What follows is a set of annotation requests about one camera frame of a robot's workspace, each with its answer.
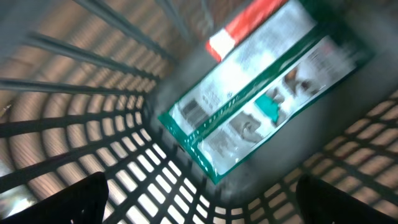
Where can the grey plastic mesh basket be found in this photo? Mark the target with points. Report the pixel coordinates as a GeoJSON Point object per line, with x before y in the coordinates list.
{"type": "Point", "coordinates": [82, 83]}

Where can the green white packet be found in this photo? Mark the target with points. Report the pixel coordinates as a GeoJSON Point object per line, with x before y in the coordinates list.
{"type": "Point", "coordinates": [286, 64]}

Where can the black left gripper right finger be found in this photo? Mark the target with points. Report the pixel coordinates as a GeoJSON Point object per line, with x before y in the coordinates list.
{"type": "Point", "coordinates": [322, 203]}

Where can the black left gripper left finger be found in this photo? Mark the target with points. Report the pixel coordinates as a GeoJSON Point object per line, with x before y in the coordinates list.
{"type": "Point", "coordinates": [83, 202]}

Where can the narrow red stick packet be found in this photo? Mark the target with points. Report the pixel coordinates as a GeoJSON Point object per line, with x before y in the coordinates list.
{"type": "Point", "coordinates": [232, 34]}

